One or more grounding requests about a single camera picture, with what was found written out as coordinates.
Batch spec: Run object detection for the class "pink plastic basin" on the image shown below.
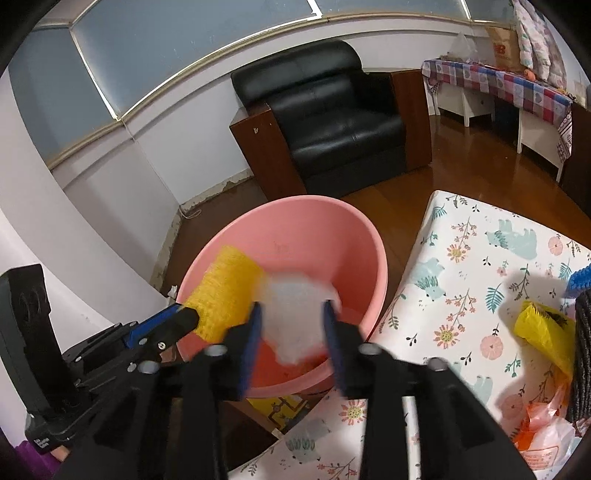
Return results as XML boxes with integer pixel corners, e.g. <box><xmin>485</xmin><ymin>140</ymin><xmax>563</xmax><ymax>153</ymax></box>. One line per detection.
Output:
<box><xmin>176</xmin><ymin>196</ymin><xmax>388</xmax><ymax>399</ymax></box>

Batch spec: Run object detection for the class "yellow mesh sponge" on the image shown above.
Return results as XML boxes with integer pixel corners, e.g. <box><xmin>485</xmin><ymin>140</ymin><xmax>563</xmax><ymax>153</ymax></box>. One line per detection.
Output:
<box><xmin>185</xmin><ymin>245</ymin><xmax>267</xmax><ymax>343</ymax></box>

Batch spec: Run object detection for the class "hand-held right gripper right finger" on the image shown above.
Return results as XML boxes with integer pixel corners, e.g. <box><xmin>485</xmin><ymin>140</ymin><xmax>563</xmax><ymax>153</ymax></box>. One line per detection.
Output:
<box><xmin>322</xmin><ymin>300</ymin><xmax>528</xmax><ymax>480</ymax></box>

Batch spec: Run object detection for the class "purple cloth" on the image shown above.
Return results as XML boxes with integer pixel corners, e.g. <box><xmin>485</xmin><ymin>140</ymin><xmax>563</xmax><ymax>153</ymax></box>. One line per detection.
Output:
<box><xmin>13</xmin><ymin>440</ymin><xmax>70</xmax><ymax>480</ymax></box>

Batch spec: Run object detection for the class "orange plastic bag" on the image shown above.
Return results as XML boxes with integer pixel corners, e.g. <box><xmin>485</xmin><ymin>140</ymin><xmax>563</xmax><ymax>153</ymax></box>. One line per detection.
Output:
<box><xmin>510</xmin><ymin>383</ymin><xmax>583</xmax><ymax>472</ymax></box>

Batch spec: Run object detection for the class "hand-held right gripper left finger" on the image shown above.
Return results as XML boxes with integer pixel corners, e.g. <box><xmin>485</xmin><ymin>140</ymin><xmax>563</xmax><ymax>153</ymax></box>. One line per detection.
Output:
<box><xmin>55</xmin><ymin>301</ymin><xmax>265</xmax><ymax>480</ymax></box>

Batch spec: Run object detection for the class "yellow box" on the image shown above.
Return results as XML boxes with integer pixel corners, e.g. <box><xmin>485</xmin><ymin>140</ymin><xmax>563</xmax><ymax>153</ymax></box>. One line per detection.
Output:
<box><xmin>249</xmin><ymin>394</ymin><xmax>311</xmax><ymax>437</ymax></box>

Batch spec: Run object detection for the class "dark grey ribbed cloth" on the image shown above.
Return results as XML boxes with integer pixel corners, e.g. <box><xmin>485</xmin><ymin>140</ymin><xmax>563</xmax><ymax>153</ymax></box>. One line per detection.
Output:
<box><xmin>565</xmin><ymin>286</ymin><xmax>591</xmax><ymax>426</ymax></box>

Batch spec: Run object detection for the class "cardboard box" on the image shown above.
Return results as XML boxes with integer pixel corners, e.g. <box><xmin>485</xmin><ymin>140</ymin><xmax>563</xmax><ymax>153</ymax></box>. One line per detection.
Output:
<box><xmin>485</xmin><ymin>25</ymin><xmax>525</xmax><ymax>73</ymax></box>

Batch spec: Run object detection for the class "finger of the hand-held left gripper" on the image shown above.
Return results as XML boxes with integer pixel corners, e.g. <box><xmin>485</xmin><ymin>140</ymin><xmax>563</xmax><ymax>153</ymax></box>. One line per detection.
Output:
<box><xmin>121</xmin><ymin>304</ymin><xmax>201</xmax><ymax>360</ymax></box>

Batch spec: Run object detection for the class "blue mesh sponge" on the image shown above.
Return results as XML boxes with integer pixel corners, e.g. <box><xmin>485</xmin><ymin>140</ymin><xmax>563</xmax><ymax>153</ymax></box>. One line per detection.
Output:
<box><xmin>566</xmin><ymin>265</ymin><xmax>591</xmax><ymax>297</ymax></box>

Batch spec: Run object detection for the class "white desk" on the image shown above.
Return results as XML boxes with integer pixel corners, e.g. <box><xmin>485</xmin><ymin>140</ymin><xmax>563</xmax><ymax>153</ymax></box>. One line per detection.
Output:
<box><xmin>434</xmin><ymin>83</ymin><xmax>570</xmax><ymax>184</ymax></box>

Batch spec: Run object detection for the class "floral tablecloth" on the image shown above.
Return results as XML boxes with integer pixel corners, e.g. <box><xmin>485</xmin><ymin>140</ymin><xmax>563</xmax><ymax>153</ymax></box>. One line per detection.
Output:
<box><xmin>228</xmin><ymin>189</ymin><xmax>591</xmax><ymax>480</ymax></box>

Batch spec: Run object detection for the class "yellow plastic bag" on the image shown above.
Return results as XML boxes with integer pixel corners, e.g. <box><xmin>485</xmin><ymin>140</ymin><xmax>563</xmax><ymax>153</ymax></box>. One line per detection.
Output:
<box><xmin>514</xmin><ymin>300</ymin><xmax>578</xmax><ymax>377</ymax></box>

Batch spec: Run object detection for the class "black leather armchair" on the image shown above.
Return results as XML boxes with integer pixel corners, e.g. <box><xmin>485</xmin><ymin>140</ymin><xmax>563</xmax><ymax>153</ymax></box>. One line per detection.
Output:
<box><xmin>229</xmin><ymin>39</ymin><xmax>433</xmax><ymax>199</ymax></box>

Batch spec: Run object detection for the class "clear plastic bag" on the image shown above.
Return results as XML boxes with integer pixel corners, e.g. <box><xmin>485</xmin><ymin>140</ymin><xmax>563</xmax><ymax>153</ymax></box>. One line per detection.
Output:
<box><xmin>445</xmin><ymin>32</ymin><xmax>479</xmax><ymax>65</ymax></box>

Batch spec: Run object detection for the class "quilted floral garment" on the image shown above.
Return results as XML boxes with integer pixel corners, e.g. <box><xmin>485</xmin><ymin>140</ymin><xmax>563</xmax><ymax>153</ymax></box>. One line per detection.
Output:
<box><xmin>512</xmin><ymin>0</ymin><xmax>567</xmax><ymax>86</ymax></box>

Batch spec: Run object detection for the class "checkered tablecloth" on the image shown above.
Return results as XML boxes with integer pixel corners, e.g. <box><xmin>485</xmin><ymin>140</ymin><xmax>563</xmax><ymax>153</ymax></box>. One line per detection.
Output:
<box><xmin>421</xmin><ymin>58</ymin><xmax>574</xmax><ymax>163</ymax></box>

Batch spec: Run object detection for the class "frosted glass window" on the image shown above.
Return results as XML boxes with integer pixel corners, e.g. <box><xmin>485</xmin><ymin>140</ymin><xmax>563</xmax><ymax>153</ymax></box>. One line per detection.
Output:
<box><xmin>9</xmin><ymin>0</ymin><xmax>485</xmax><ymax>163</ymax></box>

